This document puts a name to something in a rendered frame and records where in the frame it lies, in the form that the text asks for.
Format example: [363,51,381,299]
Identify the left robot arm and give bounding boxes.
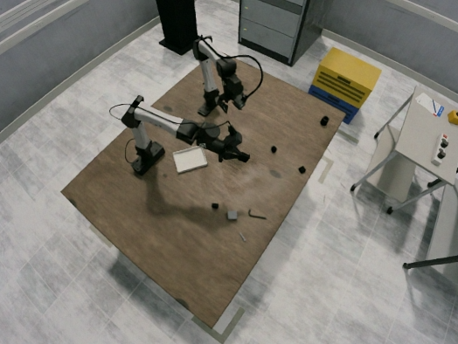
[192,35,244,116]

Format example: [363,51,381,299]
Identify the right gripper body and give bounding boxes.
[208,127,237,162]

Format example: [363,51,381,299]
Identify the black hollow cylinder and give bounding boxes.
[320,116,330,126]

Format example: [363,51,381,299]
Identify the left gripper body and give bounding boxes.
[217,87,246,106]

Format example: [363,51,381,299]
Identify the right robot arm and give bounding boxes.
[121,95,220,172]

